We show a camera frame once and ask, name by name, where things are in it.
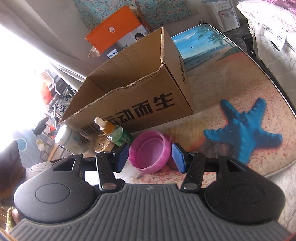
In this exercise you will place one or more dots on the white lidded supplement bottle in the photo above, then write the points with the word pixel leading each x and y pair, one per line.
pixel 69 139

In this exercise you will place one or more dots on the pink plastic bowl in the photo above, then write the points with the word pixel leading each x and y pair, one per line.
pixel 148 150

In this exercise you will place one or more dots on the wheelchair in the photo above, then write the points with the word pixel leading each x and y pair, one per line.
pixel 61 97

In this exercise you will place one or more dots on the black jar with gold lid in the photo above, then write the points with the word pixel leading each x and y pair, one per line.
pixel 104 144

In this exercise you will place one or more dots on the white mattress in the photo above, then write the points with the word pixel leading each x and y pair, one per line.
pixel 272 18

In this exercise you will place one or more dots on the black metal frame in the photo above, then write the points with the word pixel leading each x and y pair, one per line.
pixel 249 45

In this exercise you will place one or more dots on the small white cup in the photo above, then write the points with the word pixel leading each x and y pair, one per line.
pixel 41 144

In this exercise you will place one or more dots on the green shaggy mat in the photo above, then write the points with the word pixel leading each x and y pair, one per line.
pixel 11 220

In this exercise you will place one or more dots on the black seat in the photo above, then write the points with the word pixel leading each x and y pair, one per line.
pixel 41 126

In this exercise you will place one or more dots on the brown cardboard box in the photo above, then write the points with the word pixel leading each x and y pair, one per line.
pixel 150 97

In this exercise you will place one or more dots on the white water dispenser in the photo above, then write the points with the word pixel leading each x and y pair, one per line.
pixel 227 16

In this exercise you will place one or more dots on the floral patterned cloth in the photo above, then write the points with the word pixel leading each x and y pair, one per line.
pixel 157 11

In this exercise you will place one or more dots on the orange printed product box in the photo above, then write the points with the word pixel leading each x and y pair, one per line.
pixel 111 30

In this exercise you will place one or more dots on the crumpled brown paper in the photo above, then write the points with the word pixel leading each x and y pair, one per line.
pixel 95 52

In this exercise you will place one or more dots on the blue round disc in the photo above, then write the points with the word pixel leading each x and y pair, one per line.
pixel 22 144

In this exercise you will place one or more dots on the beige curtain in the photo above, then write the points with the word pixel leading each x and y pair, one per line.
pixel 34 23

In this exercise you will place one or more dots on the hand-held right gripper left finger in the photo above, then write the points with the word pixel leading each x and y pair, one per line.
pixel 121 158

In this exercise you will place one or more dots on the orange bag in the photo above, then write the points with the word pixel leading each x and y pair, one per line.
pixel 47 90

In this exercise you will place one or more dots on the white paper label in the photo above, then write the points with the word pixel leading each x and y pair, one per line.
pixel 278 41

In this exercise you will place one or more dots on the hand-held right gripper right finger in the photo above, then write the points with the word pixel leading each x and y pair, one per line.
pixel 179 157

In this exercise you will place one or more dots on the green dropper bottle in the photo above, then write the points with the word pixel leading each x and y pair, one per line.
pixel 120 136

